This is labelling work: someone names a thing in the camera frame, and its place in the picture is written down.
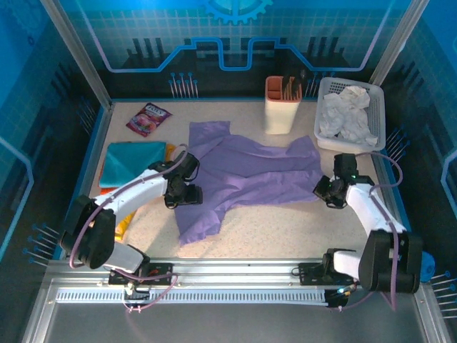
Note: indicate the yellow folded t-shirt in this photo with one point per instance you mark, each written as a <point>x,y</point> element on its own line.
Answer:
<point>123,228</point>

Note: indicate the white t-shirt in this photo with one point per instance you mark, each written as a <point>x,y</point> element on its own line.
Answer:
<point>342,118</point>

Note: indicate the teal folded t-shirt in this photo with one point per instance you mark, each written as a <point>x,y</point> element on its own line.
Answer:
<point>121,160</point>

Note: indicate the aluminium frame post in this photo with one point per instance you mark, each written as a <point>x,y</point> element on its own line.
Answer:
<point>396,43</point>
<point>78,53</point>

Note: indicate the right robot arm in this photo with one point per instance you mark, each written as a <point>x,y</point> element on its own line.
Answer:
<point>371,211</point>

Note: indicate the blue lidded plastic jar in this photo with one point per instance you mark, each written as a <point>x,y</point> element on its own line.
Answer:
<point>428,268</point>

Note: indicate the orange folded t-shirt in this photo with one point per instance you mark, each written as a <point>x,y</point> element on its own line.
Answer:
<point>107,191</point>

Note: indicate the aluminium mounting rail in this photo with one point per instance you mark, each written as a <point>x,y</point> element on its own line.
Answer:
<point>232,271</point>

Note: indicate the white plastic basket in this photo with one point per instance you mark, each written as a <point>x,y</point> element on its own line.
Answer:
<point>376,107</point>

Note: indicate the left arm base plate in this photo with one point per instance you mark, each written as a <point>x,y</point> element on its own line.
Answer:
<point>160,273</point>

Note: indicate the purple t-shirt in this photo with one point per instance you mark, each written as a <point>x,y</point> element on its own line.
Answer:
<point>257,171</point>

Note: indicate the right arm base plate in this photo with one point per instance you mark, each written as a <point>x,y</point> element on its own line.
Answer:
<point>310,273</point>

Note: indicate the beige utensil holder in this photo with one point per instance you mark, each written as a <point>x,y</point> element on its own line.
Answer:
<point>280,114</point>

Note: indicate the purple candy bag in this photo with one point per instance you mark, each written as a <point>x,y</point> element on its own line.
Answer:
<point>148,119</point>

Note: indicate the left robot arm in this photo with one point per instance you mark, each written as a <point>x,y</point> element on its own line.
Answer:
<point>135,189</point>

